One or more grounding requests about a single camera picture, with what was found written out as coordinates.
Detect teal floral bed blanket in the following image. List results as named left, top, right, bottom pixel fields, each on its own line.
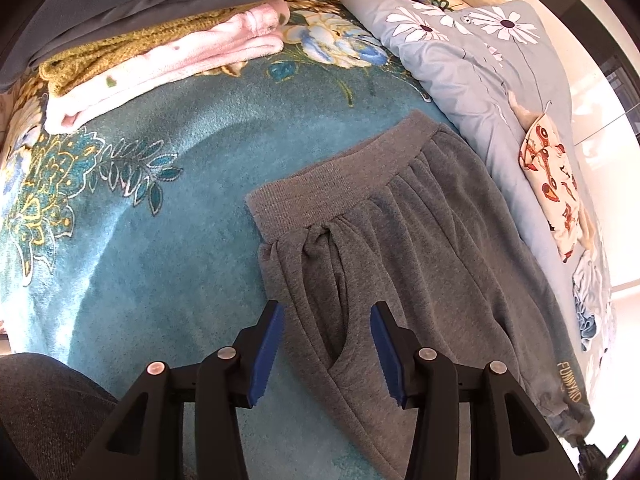
left=1, top=0, right=480, bottom=479

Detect pink folded garment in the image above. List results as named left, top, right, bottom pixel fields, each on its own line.
left=44, top=0, right=290, bottom=134

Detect light blue daisy quilt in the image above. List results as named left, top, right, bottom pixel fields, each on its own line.
left=330, top=0, right=616, bottom=361

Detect olive knitted sweater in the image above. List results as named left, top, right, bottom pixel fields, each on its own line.
left=38, top=3, right=256, bottom=96

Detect cream fox print garment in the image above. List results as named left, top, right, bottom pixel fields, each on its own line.
left=506, top=90, right=594, bottom=263

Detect grey sweatpants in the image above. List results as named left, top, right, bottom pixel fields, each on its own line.
left=246, top=112, right=593, bottom=479

